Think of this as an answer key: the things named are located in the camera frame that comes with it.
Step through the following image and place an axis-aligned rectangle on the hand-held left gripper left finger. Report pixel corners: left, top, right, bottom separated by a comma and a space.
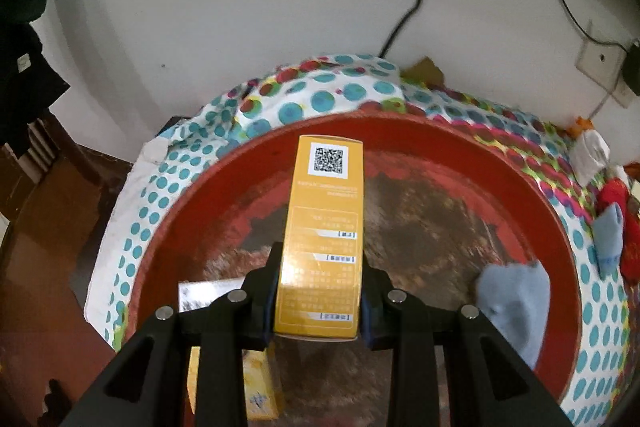
60, 242, 284, 427

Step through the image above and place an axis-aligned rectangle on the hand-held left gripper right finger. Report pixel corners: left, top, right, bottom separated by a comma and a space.
357, 252, 576, 427

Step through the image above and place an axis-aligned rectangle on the tall yellow cardboard box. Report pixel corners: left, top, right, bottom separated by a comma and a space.
272, 134, 366, 342

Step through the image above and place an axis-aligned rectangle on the red round tray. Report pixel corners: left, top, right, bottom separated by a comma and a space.
112, 107, 583, 427

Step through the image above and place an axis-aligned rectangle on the silver card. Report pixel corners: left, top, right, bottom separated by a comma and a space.
177, 279, 246, 314

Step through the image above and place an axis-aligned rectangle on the small yellow box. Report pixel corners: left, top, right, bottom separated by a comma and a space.
187, 342, 283, 422

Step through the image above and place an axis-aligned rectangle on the grey-blue sock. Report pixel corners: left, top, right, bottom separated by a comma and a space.
474, 259, 551, 370

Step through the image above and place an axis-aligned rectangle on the polka dot cloth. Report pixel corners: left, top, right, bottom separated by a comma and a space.
82, 53, 636, 427

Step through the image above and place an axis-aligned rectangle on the brown wooden furniture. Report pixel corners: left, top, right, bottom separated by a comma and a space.
0, 112, 136, 427

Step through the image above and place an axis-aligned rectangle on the light blue sock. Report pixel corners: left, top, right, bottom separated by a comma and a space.
592, 202, 626, 280

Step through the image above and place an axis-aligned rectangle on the brown cardboard piece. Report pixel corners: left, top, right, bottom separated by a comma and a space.
404, 57, 446, 85

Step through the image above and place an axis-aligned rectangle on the red sock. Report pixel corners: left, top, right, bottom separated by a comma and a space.
597, 164, 640, 285

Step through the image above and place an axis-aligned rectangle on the white rolled sock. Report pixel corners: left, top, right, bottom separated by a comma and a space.
570, 129, 612, 188

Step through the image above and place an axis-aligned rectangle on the white power outlet plate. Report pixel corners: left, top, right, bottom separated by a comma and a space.
611, 79, 637, 108

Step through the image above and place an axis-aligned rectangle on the dark clothing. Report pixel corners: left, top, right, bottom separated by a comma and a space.
0, 0, 71, 158

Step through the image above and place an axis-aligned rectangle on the white wall socket plate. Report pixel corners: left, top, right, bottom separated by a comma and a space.
575, 38, 630, 86

